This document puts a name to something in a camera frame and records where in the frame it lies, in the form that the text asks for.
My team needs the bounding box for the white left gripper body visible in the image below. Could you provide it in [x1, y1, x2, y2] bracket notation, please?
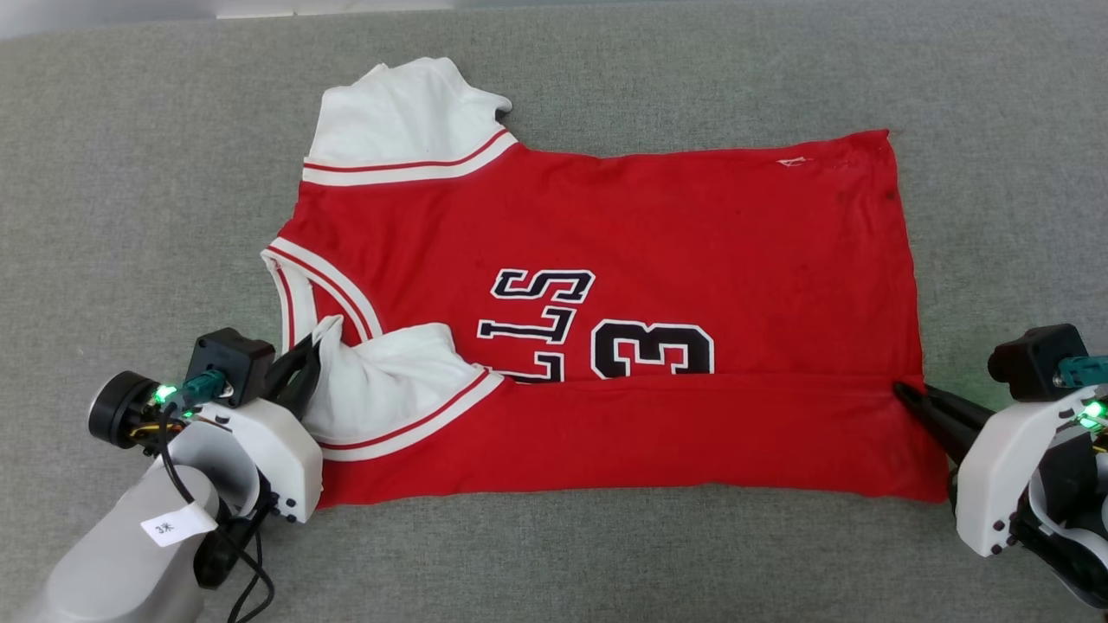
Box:
[87, 370, 325, 525]

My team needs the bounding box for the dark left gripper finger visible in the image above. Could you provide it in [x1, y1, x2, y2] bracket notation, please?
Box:
[262, 334, 319, 390]
[275, 370, 323, 423]

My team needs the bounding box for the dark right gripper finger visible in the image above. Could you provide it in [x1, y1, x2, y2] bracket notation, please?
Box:
[892, 381, 998, 432]
[907, 405, 983, 470]

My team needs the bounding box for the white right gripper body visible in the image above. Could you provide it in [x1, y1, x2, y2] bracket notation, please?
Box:
[954, 385, 1108, 558]

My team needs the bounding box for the red white basketball jersey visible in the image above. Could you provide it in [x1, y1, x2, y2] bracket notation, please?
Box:
[261, 57, 950, 509]

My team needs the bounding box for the white paper label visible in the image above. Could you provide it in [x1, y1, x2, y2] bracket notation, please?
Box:
[140, 503, 218, 549]

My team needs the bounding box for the grey fabric sofa cushion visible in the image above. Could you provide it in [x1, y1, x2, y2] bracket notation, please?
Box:
[0, 0, 1108, 623]

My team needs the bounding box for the teal left camera connector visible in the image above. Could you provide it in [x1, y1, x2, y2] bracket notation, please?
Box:
[177, 369, 233, 404]

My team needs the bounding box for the teal camera connector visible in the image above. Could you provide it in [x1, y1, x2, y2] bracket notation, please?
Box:
[177, 369, 233, 404]
[1053, 356, 1108, 389]

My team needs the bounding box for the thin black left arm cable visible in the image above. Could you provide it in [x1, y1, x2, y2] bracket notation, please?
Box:
[156, 402, 276, 623]

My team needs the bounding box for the teal right camera connector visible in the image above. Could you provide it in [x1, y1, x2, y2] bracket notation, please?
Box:
[1053, 356, 1108, 389]

